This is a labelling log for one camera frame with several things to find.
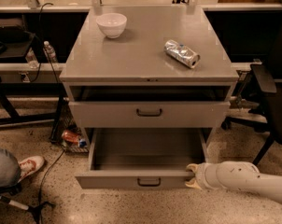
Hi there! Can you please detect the grey drawer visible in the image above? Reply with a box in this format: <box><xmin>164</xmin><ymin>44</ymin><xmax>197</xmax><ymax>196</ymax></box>
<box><xmin>76</xmin><ymin>128</ymin><xmax>206</xmax><ymax>189</ymax></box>
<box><xmin>69</xmin><ymin>102</ymin><xmax>230</xmax><ymax>128</ymax></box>

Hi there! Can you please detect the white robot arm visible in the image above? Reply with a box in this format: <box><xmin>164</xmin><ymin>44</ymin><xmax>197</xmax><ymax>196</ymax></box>
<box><xmin>185</xmin><ymin>161</ymin><xmax>282</xmax><ymax>204</ymax></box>

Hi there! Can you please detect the grey top drawer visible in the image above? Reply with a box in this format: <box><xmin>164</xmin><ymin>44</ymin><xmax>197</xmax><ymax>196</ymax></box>
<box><xmin>69</xmin><ymin>102</ymin><xmax>230</xmax><ymax>128</ymax></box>

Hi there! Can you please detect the grey metal drawer cabinet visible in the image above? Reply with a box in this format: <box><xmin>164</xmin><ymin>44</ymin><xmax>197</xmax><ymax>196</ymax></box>
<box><xmin>60</xmin><ymin>6</ymin><xmax>238</xmax><ymax>140</ymax></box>

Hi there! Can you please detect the black office chair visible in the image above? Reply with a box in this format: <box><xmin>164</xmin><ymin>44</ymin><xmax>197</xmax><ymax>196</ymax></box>
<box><xmin>220</xmin><ymin>3</ymin><xmax>282</xmax><ymax>166</ymax></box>

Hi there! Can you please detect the silver crushed can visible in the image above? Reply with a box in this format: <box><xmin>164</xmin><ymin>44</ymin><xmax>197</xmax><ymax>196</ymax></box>
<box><xmin>164</xmin><ymin>39</ymin><xmax>200</xmax><ymax>69</ymax></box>

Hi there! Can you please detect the orange plastic bottle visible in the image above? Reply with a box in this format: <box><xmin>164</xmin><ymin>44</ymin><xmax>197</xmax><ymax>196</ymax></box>
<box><xmin>62</xmin><ymin>130</ymin><xmax>87</xmax><ymax>147</ymax></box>

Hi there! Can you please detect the white red sneaker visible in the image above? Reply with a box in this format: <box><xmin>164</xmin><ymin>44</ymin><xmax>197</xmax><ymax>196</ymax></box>
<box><xmin>19</xmin><ymin>156</ymin><xmax>45</xmax><ymax>182</ymax></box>

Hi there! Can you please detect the white ceramic bowl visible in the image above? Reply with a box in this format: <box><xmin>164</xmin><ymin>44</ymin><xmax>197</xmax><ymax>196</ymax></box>
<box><xmin>96</xmin><ymin>13</ymin><xmax>127</xmax><ymax>38</ymax></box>

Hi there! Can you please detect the clear plastic water bottle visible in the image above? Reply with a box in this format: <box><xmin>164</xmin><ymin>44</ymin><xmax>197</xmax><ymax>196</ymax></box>
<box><xmin>44</xmin><ymin>41</ymin><xmax>58</xmax><ymax>63</ymax></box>

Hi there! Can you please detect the blue jeans leg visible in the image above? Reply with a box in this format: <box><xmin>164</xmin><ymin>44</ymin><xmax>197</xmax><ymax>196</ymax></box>
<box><xmin>0</xmin><ymin>148</ymin><xmax>21</xmax><ymax>188</ymax></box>

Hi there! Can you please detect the black tripod stand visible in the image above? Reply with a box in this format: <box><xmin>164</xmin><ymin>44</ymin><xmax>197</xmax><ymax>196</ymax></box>
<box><xmin>0</xmin><ymin>183</ymin><xmax>53</xmax><ymax>224</ymax></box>

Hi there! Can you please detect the clear plastic cup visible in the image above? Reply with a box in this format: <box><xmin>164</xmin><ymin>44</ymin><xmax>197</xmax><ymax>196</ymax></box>
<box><xmin>25</xmin><ymin>48</ymin><xmax>39</xmax><ymax>69</ymax></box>

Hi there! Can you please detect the black power cable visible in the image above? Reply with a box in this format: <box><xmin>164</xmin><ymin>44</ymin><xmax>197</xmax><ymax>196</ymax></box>
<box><xmin>28</xmin><ymin>2</ymin><xmax>66</xmax><ymax>224</ymax></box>

